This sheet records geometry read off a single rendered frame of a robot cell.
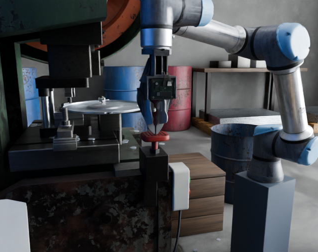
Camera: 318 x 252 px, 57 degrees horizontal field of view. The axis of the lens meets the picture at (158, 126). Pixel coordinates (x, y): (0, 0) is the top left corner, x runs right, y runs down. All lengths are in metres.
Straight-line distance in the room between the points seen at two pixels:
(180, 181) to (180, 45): 3.81
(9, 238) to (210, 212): 1.10
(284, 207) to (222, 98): 3.65
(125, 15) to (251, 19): 3.85
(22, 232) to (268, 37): 0.92
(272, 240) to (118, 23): 1.16
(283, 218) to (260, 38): 0.78
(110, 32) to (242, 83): 3.85
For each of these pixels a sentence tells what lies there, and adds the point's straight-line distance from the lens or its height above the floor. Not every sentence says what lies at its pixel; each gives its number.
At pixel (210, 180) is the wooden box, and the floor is 0.32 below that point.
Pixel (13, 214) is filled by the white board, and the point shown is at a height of 0.54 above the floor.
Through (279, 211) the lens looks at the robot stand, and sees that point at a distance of 1.38.
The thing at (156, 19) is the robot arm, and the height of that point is 1.03.
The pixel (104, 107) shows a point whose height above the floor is 0.79.
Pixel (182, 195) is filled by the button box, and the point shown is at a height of 0.55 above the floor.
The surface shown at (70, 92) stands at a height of 0.84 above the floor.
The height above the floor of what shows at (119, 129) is 0.71.
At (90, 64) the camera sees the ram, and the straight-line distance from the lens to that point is 0.98.
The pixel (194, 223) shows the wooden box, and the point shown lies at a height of 0.07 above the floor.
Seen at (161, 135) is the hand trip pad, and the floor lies 0.76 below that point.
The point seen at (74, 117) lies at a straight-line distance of 0.99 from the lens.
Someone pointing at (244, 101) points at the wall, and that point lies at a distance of 5.10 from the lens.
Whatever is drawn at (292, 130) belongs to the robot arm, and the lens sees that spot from 1.16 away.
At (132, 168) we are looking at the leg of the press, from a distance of 0.84.
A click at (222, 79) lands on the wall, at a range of 4.87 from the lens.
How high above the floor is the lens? 0.94
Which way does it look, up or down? 12 degrees down
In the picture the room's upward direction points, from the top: straight up
